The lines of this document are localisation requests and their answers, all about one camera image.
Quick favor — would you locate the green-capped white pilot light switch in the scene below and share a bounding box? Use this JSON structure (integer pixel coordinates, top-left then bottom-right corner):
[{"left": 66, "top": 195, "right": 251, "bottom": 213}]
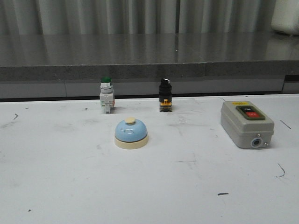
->
[{"left": 100, "top": 77, "right": 115, "bottom": 114}]

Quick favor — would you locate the white object on counter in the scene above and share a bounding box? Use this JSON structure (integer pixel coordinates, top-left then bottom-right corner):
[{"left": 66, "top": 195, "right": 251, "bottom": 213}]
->
[{"left": 271, "top": 0, "right": 299, "bottom": 35}]

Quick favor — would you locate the black and yellow selector switch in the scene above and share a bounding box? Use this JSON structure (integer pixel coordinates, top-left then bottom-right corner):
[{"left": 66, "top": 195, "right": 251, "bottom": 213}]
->
[{"left": 159, "top": 78, "right": 172, "bottom": 112}]

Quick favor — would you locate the blue and cream desk bell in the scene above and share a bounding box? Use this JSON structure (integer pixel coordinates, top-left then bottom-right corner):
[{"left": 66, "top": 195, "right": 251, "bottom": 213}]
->
[{"left": 114, "top": 117, "right": 149, "bottom": 150}]

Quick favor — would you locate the grey stone counter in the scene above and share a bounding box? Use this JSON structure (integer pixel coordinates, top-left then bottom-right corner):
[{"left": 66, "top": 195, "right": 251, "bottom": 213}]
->
[{"left": 0, "top": 32, "right": 299, "bottom": 99}]

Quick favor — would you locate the grey on-off push-button box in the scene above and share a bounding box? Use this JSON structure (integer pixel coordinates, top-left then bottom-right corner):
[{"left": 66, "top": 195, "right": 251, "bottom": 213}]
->
[{"left": 221, "top": 101, "right": 274, "bottom": 148}]

